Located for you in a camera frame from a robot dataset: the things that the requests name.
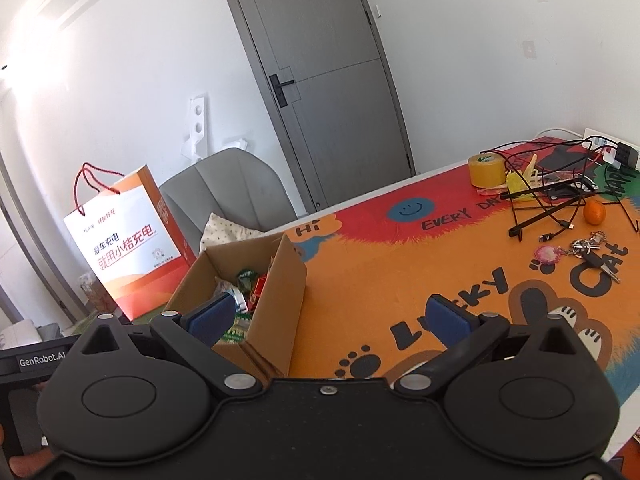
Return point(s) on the white foam packing piece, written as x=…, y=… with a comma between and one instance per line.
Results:
x=196, y=115

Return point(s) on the white power strip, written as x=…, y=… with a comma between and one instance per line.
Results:
x=595, y=136

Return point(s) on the black flat pad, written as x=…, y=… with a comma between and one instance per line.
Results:
x=562, y=159

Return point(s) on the yellow tape roll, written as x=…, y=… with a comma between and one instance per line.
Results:
x=486, y=172

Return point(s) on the black charger plug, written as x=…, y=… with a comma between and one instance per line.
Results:
x=627, y=154

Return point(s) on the yellow plastic clips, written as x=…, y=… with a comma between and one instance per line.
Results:
x=515, y=182

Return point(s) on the dark green snack packet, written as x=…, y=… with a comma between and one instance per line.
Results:
x=245, y=277

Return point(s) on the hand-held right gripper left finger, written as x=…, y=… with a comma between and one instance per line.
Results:
x=212, y=317

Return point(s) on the orange fruit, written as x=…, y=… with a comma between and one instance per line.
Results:
x=595, y=212

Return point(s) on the orange white paper gift bag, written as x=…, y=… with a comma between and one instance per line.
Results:
x=125, y=255

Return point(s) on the colourful cat table mat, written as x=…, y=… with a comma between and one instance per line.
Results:
x=400, y=270

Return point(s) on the person's left hand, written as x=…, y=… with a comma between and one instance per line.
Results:
x=25, y=466

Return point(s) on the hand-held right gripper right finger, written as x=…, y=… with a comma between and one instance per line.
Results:
x=450, y=320

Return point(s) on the white wall plate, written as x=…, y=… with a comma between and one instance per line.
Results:
x=528, y=49

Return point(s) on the bunch of keys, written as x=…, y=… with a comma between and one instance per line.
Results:
x=592, y=257

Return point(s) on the green white snack packet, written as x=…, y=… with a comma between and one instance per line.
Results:
x=237, y=332

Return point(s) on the brown cardboard box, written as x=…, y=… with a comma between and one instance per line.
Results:
x=280, y=300

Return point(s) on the grey upholstered seat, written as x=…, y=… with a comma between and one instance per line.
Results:
x=50, y=331

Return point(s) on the cardboard carton with plastic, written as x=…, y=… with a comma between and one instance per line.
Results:
x=95, y=292

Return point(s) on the grey door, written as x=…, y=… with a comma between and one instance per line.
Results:
x=325, y=85

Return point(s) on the dotted cream cushion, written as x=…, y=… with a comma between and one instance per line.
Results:
x=222, y=232

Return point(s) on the grey upholstered chair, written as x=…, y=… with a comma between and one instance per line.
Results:
x=230, y=180

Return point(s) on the orange red snack packet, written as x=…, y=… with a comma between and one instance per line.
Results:
x=260, y=290

